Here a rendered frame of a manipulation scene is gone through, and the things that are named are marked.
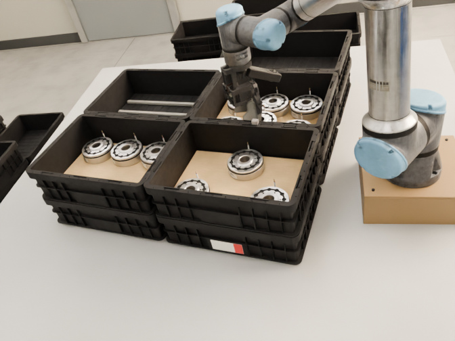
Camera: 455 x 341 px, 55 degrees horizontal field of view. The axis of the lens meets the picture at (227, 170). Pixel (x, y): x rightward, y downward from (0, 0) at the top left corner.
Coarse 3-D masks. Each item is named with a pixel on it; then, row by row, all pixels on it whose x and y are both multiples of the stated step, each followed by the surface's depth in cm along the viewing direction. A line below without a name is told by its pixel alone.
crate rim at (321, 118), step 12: (288, 72) 143; (300, 72) 142; (312, 72) 140; (324, 72) 139; (336, 72) 138; (216, 84) 146; (336, 84) 135; (204, 96) 141; (324, 108) 124; (216, 120) 129; (228, 120) 128; (240, 120) 127; (324, 120) 123
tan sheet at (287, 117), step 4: (224, 108) 152; (220, 112) 151; (224, 112) 150; (228, 112) 150; (288, 112) 143; (220, 116) 149; (224, 116) 148; (236, 116) 147; (240, 116) 147; (284, 116) 142; (288, 116) 142; (280, 120) 141; (284, 120) 140; (288, 120) 140; (308, 120) 138; (312, 120) 138; (316, 120) 137
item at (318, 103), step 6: (300, 96) 144; (306, 96) 143; (312, 96) 143; (294, 102) 142; (318, 102) 140; (294, 108) 139; (300, 108) 138; (306, 108) 138; (312, 108) 138; (318, 108) 137
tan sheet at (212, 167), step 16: (192, 160) 133; (208, 160) 132; (224, 160) 130; (272, 160) 126; (288, 160) 125; (192, 176) 128; (208, 176) 126; (224, 176) 125; (272, 176) 121; (288, 176) 120; (224, 192) 120; (240, 192) 119; (288, 192) 116
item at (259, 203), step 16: (256, 128) 124; (272, 128) 122; (288, 128) 120; (304, 128) 119; (176, 144) 124; (160, 160) 119; (304, 160) 109; (304, 176) 105; (160, 192) 111; (176, 192) 109; (192, 192) 107; (208, 192) 106; (256, 208) 102; (272, 208) 100; (288, 208) 99
